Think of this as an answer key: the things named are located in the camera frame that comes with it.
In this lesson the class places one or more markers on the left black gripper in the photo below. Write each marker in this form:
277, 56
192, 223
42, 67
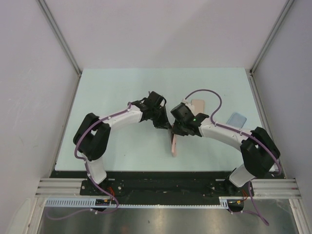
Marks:
163, 123

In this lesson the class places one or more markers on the right aluminium side rail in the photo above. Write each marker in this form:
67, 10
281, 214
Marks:
259, 104

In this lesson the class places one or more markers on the aluminium corner post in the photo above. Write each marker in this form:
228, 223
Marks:
59, 35
272, 34

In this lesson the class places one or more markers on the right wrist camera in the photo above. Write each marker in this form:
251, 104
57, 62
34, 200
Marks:
186, 102

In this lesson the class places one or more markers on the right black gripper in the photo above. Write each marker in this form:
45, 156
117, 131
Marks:
178, 131

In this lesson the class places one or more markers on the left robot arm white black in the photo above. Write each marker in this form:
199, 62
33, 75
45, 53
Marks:
92, 137

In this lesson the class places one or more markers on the gold pink smartphone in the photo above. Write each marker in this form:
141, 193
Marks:
199, 106

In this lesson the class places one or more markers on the right aluminium corner post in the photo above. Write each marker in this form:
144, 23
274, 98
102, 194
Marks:
272, 34

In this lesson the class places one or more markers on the left aluminium corner post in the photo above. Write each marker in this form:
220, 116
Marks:
59, 35

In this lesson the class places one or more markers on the phone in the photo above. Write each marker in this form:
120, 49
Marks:
174, 147
237, 120

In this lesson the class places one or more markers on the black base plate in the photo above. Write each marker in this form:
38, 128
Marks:
160, 188

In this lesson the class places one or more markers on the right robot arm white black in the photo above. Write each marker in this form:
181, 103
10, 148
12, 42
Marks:
258, 150

